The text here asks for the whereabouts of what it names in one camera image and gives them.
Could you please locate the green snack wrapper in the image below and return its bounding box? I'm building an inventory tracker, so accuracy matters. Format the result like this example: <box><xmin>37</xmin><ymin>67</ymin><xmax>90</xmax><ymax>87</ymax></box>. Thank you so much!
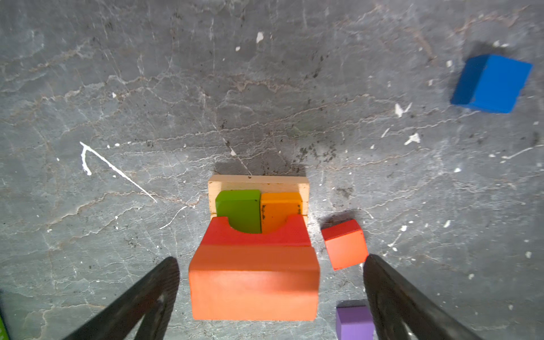
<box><xmin>0</xmin><ymin>317</ymin><xmax>10</xmax><ymax>340</ymax></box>

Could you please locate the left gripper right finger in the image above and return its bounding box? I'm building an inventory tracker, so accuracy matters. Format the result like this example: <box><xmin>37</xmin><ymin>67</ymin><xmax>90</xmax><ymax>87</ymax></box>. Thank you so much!
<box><xmin>364</xmin><ymin>254</ymin><xmax>480</xmax><ymax>339</ymax></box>

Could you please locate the red arch wood block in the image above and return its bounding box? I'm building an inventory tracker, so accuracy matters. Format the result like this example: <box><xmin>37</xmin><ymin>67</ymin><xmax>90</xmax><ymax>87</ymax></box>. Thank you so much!
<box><xmin>201</xmin><ymin>215</ymin><xmax>311</xmax><ymax>247</ymax></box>

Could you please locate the small red cube block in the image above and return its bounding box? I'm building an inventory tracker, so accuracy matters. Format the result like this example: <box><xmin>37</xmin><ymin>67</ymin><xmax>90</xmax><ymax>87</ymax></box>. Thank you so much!
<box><xmin>322</xmin><ymin>220</ymin><xmax>368</xmax><ymax>271</ymax></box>

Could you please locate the orange-red wood block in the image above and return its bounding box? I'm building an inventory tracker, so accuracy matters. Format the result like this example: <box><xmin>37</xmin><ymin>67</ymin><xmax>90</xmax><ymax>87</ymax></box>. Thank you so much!
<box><xmin>188</xmin><ymin>245</ymin><xmax>320</xmax><ymax>321</ymax></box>

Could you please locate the blue small cube block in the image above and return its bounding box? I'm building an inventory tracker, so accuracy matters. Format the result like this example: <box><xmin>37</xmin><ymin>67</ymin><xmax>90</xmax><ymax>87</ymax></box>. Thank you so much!
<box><xmin>450</xmin><ymin>54</ymin><xmax>533</xmax><ymax>113</ymax></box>

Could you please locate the yellow-orange wood block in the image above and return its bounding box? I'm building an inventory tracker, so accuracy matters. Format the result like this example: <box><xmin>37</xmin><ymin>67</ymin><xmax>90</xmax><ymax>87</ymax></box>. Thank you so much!
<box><xmin>260</xmin><ymin>192</ymin><xmax>303</xmax><ymax>234</ymax></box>

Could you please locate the natural wood block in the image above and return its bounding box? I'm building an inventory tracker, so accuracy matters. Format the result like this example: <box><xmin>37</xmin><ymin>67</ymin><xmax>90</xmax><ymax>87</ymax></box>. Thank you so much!
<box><xmin>208</xmin><ymin>174</ymin><xmax>310</xmax><ymax>224</ymax></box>

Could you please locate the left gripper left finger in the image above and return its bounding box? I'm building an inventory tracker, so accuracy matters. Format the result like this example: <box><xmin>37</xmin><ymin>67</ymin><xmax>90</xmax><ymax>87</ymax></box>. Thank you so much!
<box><xmin>66</xmin><ymin>256</ymin><xmax>180</xmax><ymax>339</ymax></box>

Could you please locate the purple small block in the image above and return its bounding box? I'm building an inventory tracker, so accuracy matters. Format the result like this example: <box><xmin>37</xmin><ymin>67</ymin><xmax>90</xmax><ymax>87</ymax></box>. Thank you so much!
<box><xmin>336</xmin><ymin>300</ymin><xmax>375</xmax><ymax>340</ymax></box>

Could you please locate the green rectangular block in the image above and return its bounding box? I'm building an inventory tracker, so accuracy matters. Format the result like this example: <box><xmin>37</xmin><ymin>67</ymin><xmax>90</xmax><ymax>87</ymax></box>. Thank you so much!
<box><xmin>215</xmin><ymin>190</ymin><xmax>262</xmax><ymax>234</ymax></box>

